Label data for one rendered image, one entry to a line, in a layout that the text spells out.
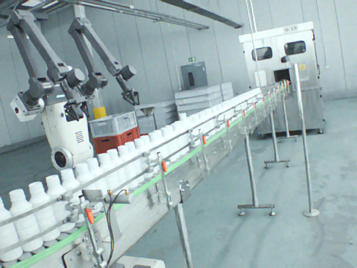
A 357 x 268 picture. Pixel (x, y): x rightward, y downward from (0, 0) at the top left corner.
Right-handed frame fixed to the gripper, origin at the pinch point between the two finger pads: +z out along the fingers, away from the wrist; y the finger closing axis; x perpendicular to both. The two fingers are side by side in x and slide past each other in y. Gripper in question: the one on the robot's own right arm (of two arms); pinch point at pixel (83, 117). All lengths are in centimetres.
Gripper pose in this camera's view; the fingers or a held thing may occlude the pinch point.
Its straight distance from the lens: 150.2
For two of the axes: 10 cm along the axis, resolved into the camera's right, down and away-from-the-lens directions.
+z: 4.7, 8.8, -0.1
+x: -6.8, 3.7, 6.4
